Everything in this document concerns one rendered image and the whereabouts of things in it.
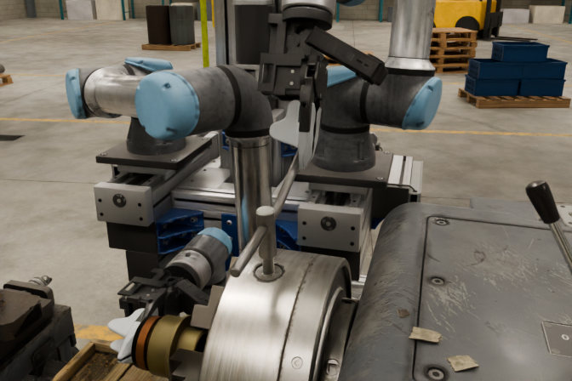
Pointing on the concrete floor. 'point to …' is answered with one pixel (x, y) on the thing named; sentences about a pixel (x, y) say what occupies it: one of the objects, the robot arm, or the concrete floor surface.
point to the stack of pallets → (438, 50)
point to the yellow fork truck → (462, 7)
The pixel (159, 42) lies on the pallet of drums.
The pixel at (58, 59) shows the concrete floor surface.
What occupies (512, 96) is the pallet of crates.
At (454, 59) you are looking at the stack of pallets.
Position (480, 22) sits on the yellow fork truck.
